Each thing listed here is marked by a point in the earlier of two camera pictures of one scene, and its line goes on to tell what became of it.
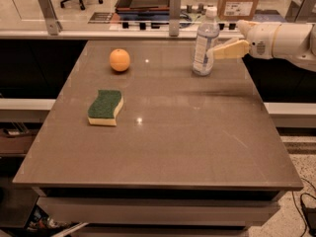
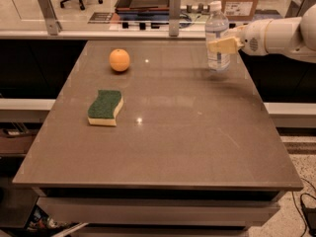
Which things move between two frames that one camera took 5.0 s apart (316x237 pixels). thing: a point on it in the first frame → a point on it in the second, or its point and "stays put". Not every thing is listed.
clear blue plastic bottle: [207, 36] → [216, 28]
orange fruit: [119, 59] stays put
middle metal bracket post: [175, 5] stays put
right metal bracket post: [302, 8] stays put
